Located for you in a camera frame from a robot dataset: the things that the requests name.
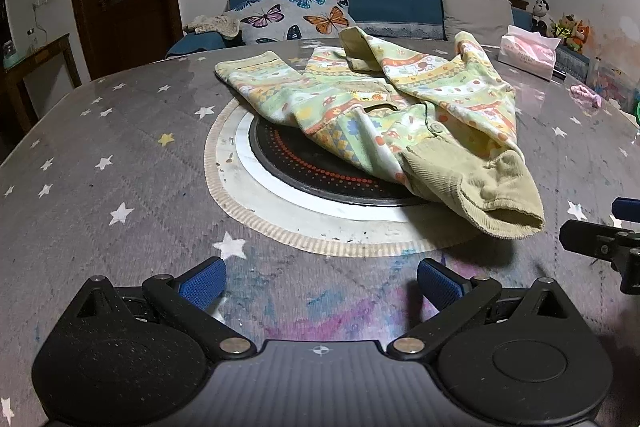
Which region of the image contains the grey star-print tablecloth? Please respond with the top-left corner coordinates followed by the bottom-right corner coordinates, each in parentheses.
top-left (0, 34), bottom-right (640, 427)

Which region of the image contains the wooden side table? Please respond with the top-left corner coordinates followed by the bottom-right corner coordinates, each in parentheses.
top-left (0, 33), bottom-right (83, 132)

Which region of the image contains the orange fox plush toy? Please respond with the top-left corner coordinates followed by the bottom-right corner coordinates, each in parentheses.
top-left (570, 19), bottom-right (591, 52)

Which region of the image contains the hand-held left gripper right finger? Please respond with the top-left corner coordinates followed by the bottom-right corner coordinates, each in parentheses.
top-left (387, 258), bottom-right (577, 361)

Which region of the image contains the printed child's jacket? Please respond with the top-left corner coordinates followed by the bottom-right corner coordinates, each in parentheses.
top-left (214, 28), bottom-right (546, 240)

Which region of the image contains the pink hair tie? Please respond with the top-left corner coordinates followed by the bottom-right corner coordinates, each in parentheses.
top-left (571, 84), bottom-right (603, 108)

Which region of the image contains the blue sofa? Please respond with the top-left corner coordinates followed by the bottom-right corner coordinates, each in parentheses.
top-left (166, 0), bottom-right (591, 58)

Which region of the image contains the pink tissue pack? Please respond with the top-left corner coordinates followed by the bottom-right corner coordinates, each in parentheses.
top-left (497, 26), bottom-right (562, 82)

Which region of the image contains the panda plush toy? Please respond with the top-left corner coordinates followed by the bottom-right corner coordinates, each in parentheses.
top-left (530, 0), bottom-right (555, 32)

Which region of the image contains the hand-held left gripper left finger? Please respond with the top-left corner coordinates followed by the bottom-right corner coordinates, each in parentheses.
top-left (74, 256), bottom-right (257, 361)

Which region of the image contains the butterfly print pillow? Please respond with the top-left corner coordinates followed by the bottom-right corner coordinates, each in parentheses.
top-left (222, 0), bottom-right (358, 45)

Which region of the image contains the plain beige pillow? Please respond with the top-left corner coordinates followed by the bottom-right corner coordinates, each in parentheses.
top-left (440, 0), bottom-right (515, 42)

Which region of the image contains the black round cooktop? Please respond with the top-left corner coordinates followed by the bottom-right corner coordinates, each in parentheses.
top-left (248, 117), bottom-right (436, 208)

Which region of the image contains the crumpled cream cloth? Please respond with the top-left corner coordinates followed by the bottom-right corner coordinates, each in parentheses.
top-left (184, 13), bottom-right (242, 40)

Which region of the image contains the clear plastic storage box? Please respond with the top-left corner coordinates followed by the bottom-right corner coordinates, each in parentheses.
top-left (592, 57), bottom-right (640, 112)

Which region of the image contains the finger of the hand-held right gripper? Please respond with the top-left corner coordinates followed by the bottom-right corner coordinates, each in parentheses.
top-left (559, 219), bottom-right (640, 295)
top-left (612, 197), bottom-right (640, 219)

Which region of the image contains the white beige-rimmed cooktop ring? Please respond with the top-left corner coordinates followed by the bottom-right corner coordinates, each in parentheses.
top-left (204, 97), bottom-right (481, 258)

